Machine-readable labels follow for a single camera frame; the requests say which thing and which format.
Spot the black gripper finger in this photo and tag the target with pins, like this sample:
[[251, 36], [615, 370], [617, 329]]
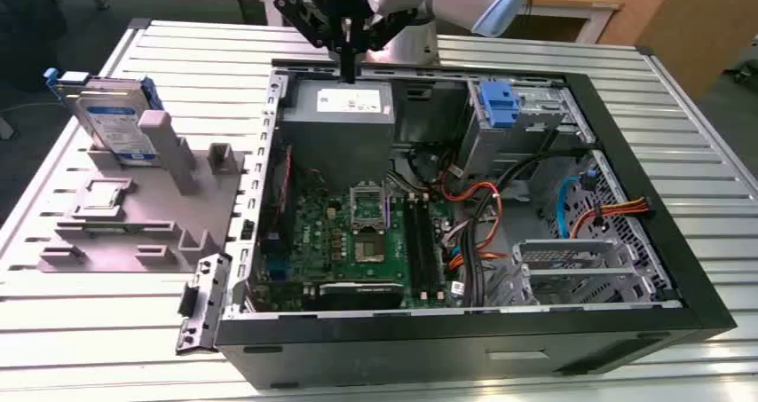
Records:
[[290, 2], [379, 38]]

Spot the hard disk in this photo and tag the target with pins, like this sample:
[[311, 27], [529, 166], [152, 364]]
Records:
[[110, 127]]

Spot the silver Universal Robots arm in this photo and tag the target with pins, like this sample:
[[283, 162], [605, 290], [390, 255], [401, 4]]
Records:
[[409, 42]]

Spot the blue plastic drive latch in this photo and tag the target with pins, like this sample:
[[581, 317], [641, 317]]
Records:
[[501, 104]]

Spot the grey power supply unit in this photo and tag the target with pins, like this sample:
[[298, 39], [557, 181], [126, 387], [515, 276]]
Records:
[[338, 149]]

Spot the metal optical drive cage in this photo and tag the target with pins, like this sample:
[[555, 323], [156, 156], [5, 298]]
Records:
[[491, 149]]

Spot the thin metal locking lever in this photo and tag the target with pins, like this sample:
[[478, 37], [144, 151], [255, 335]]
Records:
[[387, 211]]

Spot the CPU socket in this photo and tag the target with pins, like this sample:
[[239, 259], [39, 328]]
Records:
[[374, 247]]

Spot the green motherboard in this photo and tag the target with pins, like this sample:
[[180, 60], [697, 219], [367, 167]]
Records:
[[314, 242]]

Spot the black RAM slot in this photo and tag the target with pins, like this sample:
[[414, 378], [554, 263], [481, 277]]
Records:
[[433, 246], [415, 246]]

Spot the grey parts rack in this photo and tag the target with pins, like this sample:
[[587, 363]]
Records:
[[160, 207]]

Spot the brown wooden cabinet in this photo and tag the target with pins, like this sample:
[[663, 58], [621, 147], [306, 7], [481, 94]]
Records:
[[681, 20]]

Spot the silver CPU chip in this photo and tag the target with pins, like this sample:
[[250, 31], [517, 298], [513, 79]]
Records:
[[103, 198]]

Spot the black graphics card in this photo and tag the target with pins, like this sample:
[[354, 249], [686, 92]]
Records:
[[355, 293]]

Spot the black chair base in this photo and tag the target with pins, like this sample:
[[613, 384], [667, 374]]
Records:
[[747, 71]]

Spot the black PC case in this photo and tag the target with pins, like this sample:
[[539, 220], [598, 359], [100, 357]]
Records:
[[414, 353]]

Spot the hinged metal slot bracket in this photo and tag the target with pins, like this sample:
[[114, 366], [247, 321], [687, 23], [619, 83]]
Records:
[[204, 295]]

